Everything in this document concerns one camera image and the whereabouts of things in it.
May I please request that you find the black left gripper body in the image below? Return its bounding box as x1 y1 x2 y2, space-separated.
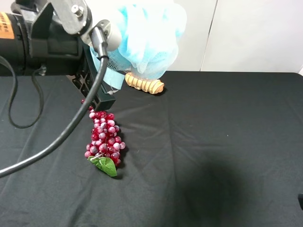
14 0 92 76

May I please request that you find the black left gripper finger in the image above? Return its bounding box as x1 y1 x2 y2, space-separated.
66 44 116 112

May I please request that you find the light blue bath loofah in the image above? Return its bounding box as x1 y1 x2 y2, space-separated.
103 0 187 90

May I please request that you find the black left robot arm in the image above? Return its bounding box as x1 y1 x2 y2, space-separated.
0 0 121 96

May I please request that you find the ridged golden bread loaf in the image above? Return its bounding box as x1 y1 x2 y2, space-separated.
125 72 164 95

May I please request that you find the red artificial grape bunch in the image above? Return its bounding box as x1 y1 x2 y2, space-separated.
85 105 126 177

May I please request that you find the black tablecloth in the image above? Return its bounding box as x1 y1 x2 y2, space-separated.
0 71 303 227

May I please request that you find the black camera cable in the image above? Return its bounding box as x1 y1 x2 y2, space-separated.
0 26 110 178

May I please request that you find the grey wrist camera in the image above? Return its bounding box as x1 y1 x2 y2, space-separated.
80 0 123 52

